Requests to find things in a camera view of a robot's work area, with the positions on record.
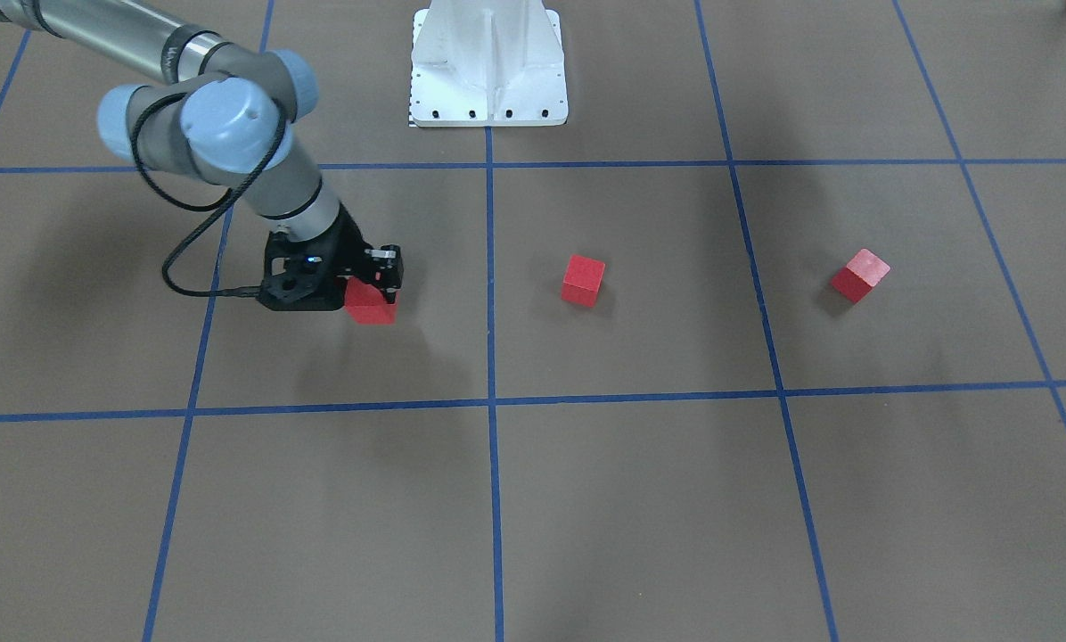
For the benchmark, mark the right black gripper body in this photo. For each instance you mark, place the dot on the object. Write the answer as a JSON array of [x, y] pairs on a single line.
[[352, 252]]

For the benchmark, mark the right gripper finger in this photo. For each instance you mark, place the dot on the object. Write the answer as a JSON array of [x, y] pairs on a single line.
[[380, 279], [389, 255]]

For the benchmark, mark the red block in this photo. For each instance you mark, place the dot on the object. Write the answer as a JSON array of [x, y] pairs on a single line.
[[582, 281], [367, 305]]

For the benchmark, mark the red block near left arm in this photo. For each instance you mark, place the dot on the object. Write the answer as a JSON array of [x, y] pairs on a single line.
[[860, 275]]

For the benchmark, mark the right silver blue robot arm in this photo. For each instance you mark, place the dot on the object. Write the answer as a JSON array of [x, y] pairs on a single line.
[[214, 125]]

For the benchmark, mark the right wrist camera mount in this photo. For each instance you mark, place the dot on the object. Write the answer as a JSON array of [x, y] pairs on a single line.
[[287, 282]]

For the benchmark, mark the white camera stand pedestal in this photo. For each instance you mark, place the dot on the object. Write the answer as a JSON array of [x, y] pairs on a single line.
[[487, 64]]

